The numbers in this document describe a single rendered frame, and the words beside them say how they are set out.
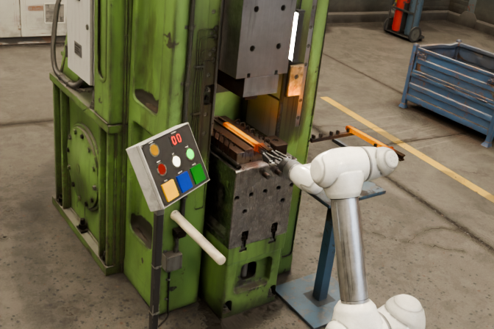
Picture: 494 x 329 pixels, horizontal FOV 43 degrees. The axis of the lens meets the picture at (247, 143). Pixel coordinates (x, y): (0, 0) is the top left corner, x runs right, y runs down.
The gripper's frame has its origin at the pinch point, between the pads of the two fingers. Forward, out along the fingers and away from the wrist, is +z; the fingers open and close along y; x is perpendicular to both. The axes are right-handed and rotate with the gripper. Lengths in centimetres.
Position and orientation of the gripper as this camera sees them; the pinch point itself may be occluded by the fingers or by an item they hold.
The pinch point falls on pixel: (264, 150)
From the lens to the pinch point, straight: 306.8
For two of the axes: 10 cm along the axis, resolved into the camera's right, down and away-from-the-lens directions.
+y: 8.2, -1.6, 5.5
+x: 1.0, -9.1, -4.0
